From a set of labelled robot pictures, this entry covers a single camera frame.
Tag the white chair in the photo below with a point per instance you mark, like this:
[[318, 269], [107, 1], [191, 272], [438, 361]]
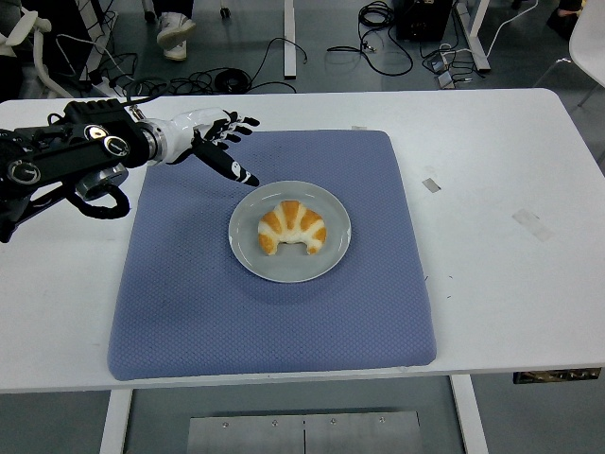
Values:
[[588, 42]]

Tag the person's foot in white shoe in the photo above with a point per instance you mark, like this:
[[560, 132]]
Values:
[[174, 28], [176, 51]]

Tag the large clear tape piece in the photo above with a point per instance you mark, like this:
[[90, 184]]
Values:
[[532, 224]]

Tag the orange white croissant bread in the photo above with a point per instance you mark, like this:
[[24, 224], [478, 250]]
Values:
[[289, 222]]

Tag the small grey tape piece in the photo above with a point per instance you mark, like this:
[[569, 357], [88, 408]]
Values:
[[431, 185]]

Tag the grey foot pedal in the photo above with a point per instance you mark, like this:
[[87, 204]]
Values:
[[446, 81], [439, 64]]

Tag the black equipment box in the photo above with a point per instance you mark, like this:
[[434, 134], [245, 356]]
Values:
[[423, 19]]

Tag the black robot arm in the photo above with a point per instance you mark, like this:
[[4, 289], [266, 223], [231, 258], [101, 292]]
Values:
[[71, 151]]

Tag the grey round plate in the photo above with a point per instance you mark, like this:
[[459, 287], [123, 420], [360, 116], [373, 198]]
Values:
[[250, 236]]

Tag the white floor beam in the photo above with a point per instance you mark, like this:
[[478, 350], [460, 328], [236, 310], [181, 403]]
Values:
[[289, 38]]

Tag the white tubular frame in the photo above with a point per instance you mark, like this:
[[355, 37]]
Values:
[[40, 52]]

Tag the white desk leg with foot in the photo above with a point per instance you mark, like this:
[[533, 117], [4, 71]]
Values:
[[475, 38]]

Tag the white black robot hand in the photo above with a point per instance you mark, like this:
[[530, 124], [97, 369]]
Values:
[[189, 132]]

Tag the person's foot in dark shoe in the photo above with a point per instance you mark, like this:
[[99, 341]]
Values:
[[562, 21]]

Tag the white power strip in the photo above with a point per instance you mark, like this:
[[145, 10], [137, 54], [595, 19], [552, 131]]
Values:
[[108, 87]]

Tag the white table leg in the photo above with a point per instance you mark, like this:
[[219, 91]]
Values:
[[115, 421], [469, 416]]

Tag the grey metal plate with screws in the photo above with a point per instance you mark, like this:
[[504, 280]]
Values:
[[302, 435]]

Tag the blue quilted mat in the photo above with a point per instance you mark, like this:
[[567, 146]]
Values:
[[189, 307]]

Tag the dark metal bracket under table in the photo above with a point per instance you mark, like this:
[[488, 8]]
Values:
[[558, 376]]

